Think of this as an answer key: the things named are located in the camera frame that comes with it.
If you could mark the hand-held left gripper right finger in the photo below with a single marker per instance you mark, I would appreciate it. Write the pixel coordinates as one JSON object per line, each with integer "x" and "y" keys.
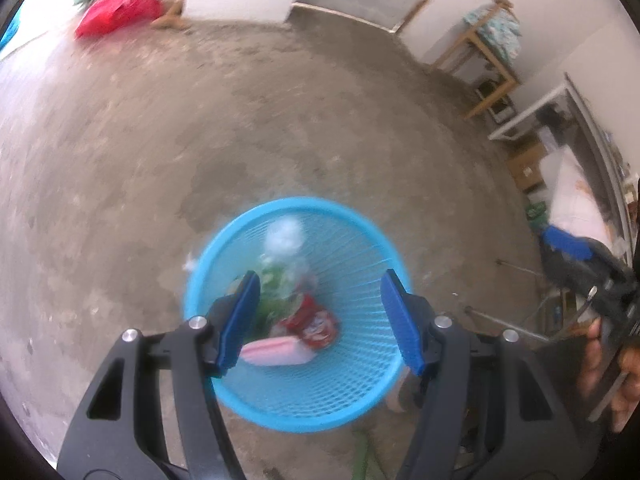
{"x": 402, "y": 325}

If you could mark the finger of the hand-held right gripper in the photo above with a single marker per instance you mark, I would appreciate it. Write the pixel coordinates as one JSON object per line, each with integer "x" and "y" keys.
{"x": 567, "y": 242}

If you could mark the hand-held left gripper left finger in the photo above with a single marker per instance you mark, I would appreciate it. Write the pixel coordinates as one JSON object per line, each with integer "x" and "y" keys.
{"x": 240, "y": 320}

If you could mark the pink sponge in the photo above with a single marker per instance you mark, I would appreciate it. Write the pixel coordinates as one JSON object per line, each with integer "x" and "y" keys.
{"x": 275, "y": 351}

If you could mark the green plastic bottle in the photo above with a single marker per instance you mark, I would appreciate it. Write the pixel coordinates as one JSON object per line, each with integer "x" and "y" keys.
{"x": 280, "y": 290}

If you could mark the red snack packet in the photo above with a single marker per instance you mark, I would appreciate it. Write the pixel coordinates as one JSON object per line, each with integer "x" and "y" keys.
{"x": 315, "y": 327}

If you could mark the blue plastic basket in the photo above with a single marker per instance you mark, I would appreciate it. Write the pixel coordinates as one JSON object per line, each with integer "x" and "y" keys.
{"x": 340, "y": 375}

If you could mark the person's right hand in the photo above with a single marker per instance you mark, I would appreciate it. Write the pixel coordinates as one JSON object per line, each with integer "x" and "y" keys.
{"x": 592, "y": 370}

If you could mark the green printed carton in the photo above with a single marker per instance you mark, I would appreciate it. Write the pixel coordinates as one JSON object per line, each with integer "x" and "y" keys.
{"x": 537, "y": 215}

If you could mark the tan shoe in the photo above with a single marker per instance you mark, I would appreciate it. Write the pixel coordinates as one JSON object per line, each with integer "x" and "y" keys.
{"x": 400, "y": 395}

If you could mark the small cardboard box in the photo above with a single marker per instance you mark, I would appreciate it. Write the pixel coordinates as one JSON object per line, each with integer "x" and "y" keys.
{"x": 527, "y": 165}

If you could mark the metal table legs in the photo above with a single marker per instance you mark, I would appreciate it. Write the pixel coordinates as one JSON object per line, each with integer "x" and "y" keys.
{"x": 505, "y": 324}

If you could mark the green stool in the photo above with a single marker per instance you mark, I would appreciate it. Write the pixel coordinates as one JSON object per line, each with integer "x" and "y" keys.
{"x": 365, "y": 452}

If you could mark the white metal table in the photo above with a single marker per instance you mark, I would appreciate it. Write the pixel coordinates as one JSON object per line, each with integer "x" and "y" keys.
{"x": 525, "y": 112}

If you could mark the small toaster oven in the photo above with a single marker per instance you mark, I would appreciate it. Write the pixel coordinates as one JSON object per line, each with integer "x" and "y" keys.
{"x": 500, "y": 107}

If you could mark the floral cushion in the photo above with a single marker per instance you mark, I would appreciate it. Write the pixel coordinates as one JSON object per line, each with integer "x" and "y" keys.
{"x": 495, "y": 27}

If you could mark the red plastic bag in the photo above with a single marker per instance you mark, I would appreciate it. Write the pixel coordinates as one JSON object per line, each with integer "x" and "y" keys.
{"x": 117, "y": 10}

